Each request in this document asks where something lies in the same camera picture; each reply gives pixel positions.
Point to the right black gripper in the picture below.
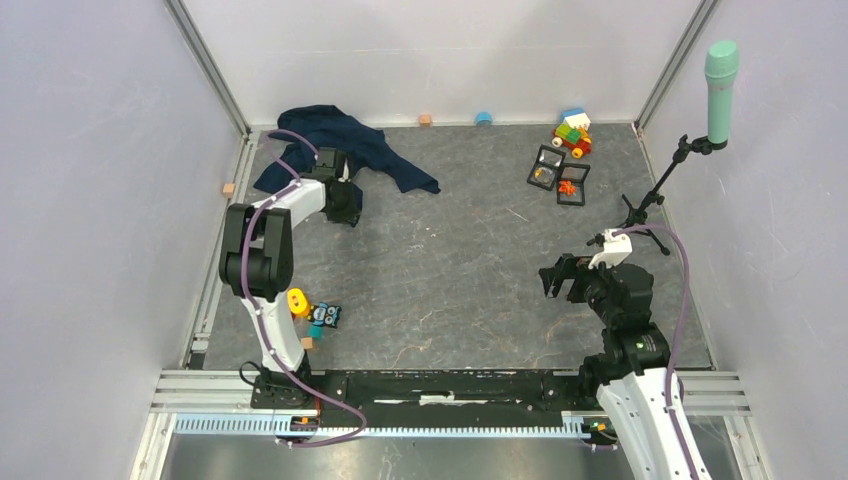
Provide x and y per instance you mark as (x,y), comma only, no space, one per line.
(556,274)

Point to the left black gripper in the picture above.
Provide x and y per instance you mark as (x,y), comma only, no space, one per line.
(347,215)

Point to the navy blue t-shirt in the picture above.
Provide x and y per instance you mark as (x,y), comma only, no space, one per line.
(311,128)

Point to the round gold brooch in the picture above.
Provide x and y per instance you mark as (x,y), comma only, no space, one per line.
(543,175)

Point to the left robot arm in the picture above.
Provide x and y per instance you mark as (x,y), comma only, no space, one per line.
(257,263)

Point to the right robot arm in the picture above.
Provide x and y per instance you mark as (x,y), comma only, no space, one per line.
(639,358)

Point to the orange flower brooch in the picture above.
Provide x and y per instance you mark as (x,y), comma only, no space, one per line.
(566,188)

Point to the black microphone tripod stand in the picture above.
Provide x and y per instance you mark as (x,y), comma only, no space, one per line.
(638,215)

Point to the blue owl toy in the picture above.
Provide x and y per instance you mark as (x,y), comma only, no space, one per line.
(324,315)

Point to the teal small block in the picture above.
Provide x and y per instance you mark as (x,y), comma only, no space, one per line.
(315,331)

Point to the colourful toy block car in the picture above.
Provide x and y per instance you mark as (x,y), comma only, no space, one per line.
(572,133)

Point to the blue cup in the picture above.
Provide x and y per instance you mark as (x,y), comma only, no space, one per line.
(483,118)

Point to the mint green microphone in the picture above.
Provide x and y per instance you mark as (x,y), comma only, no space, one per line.
(721,68)

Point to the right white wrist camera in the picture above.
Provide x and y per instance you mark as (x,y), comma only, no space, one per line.
(615,245)

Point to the right black display frame box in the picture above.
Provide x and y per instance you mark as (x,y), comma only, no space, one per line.
(577,173)

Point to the black display frame box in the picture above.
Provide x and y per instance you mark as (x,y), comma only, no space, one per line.
(547,157)
(577,173)

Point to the left black display frame box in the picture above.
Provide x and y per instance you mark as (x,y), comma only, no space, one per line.
(547,157)

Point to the red yellow ring stacker toy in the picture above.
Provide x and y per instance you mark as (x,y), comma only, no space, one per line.
(298,303)

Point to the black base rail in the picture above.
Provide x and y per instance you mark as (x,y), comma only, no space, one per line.
(476,401)

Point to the aluminium frame rail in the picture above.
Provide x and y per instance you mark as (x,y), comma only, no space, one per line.
(218,402)

